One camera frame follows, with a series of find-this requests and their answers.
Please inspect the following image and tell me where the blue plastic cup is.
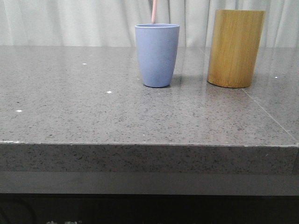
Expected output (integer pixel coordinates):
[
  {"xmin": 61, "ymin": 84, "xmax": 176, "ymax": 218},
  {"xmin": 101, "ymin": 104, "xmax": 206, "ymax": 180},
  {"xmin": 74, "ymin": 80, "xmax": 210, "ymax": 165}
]
[{"xmin": 135, "ymin": 24, "xmax": 180, "ymax": 88}]

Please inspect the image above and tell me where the pink chopstick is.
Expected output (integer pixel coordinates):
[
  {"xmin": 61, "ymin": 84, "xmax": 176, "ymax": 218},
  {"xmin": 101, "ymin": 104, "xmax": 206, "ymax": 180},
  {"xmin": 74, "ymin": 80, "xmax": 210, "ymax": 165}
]
[{"xmin": 151, "ymin": 0, "xmax": 157, "ymax": 24}]

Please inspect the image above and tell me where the bamboo cylinder holder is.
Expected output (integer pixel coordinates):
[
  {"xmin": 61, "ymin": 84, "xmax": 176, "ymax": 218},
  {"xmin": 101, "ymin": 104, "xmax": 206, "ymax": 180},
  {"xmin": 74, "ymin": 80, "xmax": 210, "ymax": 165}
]
[{"xmin": 207, "ymin": 9, "xmax": 265, "ymax": 88}]

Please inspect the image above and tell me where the white curtain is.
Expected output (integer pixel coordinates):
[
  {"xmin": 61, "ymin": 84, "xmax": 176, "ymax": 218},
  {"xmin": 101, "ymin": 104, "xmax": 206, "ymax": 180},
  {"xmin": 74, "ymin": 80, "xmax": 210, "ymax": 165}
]
[{"xmin": 0, "ymin": 0, "xmax": 299, "ymax": 47}]

